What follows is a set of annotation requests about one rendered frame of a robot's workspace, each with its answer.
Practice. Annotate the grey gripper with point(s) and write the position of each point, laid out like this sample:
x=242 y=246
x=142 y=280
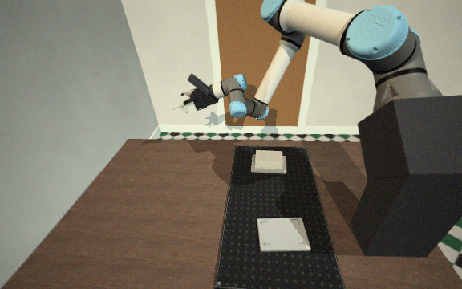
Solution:
x=200 y=99

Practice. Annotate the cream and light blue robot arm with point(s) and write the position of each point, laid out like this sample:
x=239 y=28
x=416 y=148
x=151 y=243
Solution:
x=379 y=37

